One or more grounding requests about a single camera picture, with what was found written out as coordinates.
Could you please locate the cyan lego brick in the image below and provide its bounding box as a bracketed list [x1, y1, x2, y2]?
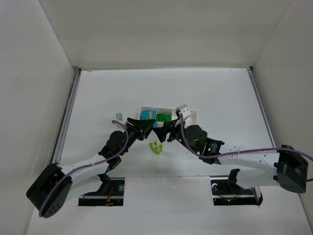
[140, 110, 157, 120]

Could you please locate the lime small lego pile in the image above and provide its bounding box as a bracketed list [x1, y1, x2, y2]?
[149, 141, 164, 155]

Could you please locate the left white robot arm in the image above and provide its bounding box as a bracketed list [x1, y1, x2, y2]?
[26, 118, 155, 218]

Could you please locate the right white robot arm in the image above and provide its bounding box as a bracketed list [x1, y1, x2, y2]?
[153, 119, 308, 194]

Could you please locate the white three-compartment tray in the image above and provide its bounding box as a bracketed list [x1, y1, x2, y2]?
[138, 105, 198, 129]

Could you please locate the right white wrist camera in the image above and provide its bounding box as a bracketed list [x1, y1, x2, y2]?
[175, 104, 191, 121]

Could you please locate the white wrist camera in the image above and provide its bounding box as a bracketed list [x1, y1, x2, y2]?
[112, 113, 125, 125]
[175, 104, 191, 121]

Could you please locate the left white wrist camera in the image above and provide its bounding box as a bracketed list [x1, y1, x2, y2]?
[112, 113, 125, 125]

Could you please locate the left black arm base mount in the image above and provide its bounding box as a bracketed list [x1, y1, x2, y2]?
[78, 173, 125, 207]

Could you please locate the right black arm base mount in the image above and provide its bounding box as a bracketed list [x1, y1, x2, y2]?
[210, 169, 263, 206]

